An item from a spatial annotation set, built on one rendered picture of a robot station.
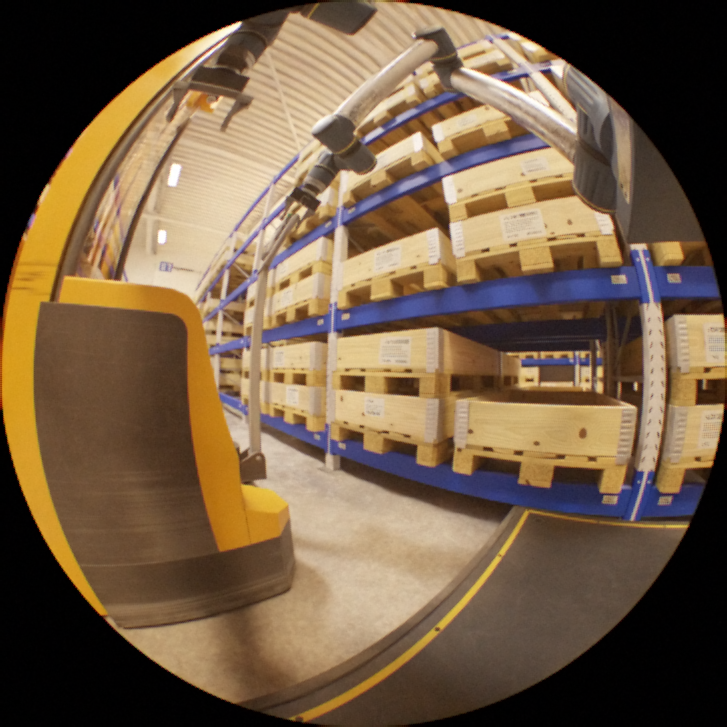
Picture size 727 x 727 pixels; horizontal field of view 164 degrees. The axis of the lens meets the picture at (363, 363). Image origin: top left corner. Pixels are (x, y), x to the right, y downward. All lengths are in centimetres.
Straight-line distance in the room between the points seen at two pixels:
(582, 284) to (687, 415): 71
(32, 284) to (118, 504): 51
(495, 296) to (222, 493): 124
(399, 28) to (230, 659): 801
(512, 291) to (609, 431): 73
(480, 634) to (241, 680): 56
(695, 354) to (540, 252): 81
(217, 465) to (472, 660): 59
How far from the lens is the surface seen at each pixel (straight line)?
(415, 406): 127
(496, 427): 113
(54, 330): 62
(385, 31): 729
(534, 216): 130
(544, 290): 120
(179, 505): 64
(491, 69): 262
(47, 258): 73
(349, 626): 87
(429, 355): 123
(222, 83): 71
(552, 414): 109
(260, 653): 83
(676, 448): 126
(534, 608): 52
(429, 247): 141
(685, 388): 124
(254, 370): 98
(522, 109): 107
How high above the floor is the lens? 73
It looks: 2 degrees up
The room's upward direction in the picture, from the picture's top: 2 degrees clockwise
